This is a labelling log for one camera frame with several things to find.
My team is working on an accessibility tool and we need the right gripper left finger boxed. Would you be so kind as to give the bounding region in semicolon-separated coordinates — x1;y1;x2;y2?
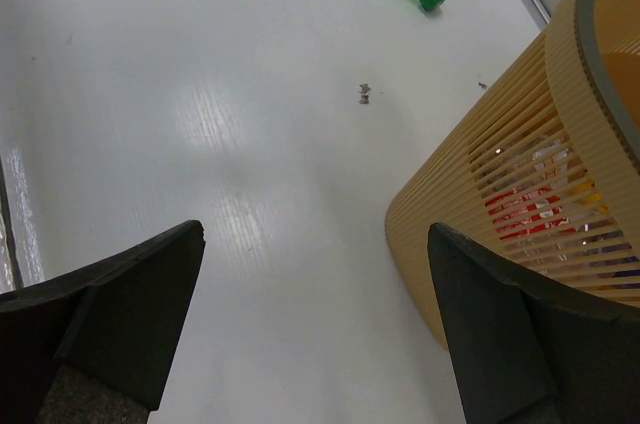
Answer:
1;220;205;423

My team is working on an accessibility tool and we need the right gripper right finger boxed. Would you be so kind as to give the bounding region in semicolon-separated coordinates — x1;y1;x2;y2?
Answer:
427;223;639;423

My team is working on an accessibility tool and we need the clear bottle red label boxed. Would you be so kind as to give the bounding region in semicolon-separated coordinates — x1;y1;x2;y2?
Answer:
485;186;576;241

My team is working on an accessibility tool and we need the orange mesh waste bin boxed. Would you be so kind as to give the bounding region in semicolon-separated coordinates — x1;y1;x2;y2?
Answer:
385;0;639;343

